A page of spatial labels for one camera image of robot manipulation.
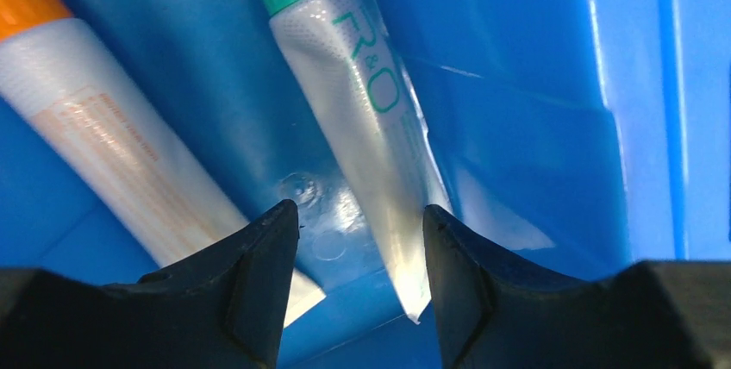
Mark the white toothpaste tube orange cap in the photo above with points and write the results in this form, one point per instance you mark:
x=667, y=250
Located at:
x=62, y=80

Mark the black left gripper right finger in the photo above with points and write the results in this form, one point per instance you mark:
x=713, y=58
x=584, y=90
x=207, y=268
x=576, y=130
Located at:
x=495, y=309

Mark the white toothpaste tube green cap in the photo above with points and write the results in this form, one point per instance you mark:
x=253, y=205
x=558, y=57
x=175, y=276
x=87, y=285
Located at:
x=365, y=105

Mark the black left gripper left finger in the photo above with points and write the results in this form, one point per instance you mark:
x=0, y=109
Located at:
x=222, y=307

